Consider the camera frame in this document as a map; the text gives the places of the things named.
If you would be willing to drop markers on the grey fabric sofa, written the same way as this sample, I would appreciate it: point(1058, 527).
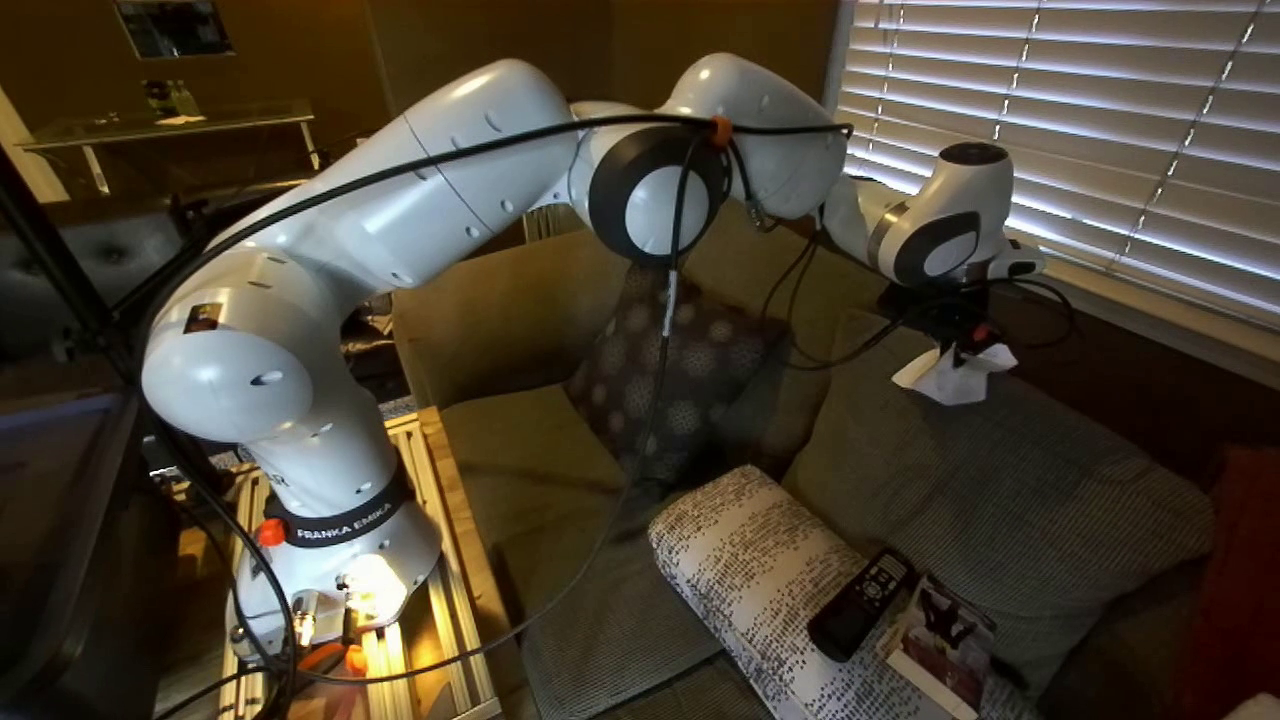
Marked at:
point(535, 461)

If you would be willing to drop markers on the small shelf ornament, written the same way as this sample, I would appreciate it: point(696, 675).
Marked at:
point(169, 106)

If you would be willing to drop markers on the framed wall picture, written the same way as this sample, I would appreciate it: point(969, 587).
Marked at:
point(169, 24)

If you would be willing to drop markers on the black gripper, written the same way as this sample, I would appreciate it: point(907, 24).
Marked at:
point(947, 311)

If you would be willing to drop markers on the dark tufted armchair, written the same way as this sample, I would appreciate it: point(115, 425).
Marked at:
point(115, 266)

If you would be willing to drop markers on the dark floral throw pillow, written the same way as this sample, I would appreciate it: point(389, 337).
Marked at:
point(706, 403)

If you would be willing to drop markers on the wall shelf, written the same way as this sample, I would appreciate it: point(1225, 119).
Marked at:
point(132, 131)

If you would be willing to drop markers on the white paper napkin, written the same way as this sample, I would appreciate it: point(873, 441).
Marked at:
point(951, 387)

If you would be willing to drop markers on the black remote control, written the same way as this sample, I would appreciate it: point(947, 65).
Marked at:
point(863, 604)

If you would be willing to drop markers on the wooden window sill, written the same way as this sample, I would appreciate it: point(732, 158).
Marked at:
point(1172, 335)

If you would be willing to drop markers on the white window blind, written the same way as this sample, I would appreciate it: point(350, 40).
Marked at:
point(1172, 135)

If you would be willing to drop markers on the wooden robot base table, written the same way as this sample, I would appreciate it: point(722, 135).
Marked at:
point(445, 534)

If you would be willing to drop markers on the white speckled flat pillow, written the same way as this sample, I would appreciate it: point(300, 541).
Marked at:
point(744, 560)

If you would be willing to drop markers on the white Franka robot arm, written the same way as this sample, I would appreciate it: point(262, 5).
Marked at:
point(332, 266)

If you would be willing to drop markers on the glossy magazine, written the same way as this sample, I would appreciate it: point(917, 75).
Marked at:
point(954, 645)

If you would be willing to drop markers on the red throw blanket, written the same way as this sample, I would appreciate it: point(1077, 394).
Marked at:
point(1246, 572)

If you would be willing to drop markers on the white speckled plump pillow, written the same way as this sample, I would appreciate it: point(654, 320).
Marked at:
point(1260, 711)

